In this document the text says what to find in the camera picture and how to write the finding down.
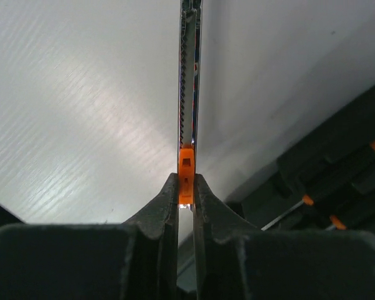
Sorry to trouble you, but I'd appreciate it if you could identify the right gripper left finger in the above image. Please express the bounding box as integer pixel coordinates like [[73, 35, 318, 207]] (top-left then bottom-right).
[[0, 173, 179, 299]]

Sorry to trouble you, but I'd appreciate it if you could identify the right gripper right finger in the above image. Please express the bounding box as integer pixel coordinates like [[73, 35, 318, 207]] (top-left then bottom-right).
[[193, 174, 375, 299]]

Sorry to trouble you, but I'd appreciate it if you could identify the small orange precision screwdriver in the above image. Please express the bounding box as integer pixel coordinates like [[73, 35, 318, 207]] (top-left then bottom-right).
[[326, 215, 347, 231]]

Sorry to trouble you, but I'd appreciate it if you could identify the black plastic tool case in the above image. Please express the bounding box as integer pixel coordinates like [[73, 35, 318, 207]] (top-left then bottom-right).
[[226, 85, 375, 234]]

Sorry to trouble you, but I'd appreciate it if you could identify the small orange chisel bit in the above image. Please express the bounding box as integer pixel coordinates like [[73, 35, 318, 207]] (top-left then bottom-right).
[[177, 1, 203, 209]]

